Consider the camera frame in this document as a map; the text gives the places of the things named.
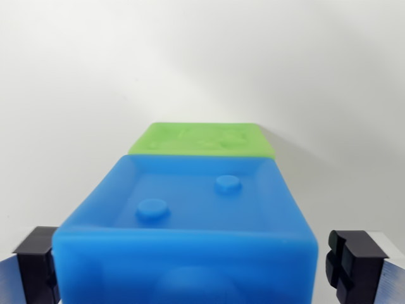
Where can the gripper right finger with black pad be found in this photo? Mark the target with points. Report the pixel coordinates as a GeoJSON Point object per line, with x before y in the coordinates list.
{"type": "Point", "coordinates": [364, 263]}

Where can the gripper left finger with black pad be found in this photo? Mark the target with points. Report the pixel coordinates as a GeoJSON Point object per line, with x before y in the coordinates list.
{"type": "Point", "coordinates": [31, 263]}

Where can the blue cube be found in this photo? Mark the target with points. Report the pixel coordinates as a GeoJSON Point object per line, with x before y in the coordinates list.
{"type": "Point", "coordinates": [186, 240]}

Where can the green cube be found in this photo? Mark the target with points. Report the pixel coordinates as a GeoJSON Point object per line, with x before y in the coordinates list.
{"type": "Point", "coordinates": [202, 139]}

